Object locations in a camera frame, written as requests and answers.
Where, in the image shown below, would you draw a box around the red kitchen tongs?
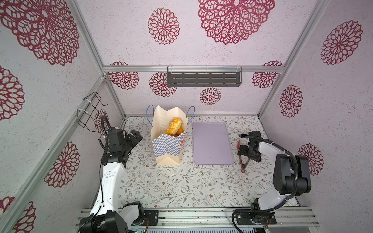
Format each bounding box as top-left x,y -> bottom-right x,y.
237,140 -> 250,173

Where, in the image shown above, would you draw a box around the twisted light bread roll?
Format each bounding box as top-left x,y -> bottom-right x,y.
167,117 -> 182,136

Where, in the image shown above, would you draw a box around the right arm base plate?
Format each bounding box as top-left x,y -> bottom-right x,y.
234,210 -> 277,225

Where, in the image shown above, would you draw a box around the aluminium front rail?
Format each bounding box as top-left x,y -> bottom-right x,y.
144,207 -> 320,230

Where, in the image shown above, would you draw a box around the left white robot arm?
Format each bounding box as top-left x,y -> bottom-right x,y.
77,127 -> 145,233

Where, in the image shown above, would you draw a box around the lavender tray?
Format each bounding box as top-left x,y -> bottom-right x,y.
192,122 -> 234,166

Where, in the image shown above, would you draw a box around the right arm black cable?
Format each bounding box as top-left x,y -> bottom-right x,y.
231,133 -> 300,233

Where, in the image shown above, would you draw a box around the blue checkered paper bag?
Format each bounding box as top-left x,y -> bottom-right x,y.
147,105 -> 195,166

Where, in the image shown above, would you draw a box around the long orange bread loaf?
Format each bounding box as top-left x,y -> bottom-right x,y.
176,126 -> 184,136

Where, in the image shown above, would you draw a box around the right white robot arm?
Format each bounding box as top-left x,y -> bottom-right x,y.
238,131 -> 311,213

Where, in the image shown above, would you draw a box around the grey wall shelf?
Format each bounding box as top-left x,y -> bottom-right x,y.
166,67 -> 243,87

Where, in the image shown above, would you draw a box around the black wire wall rack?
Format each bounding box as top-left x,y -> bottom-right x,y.
76,91 -> 108,133

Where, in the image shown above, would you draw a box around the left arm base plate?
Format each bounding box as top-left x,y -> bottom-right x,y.
131,210 -> 159,227

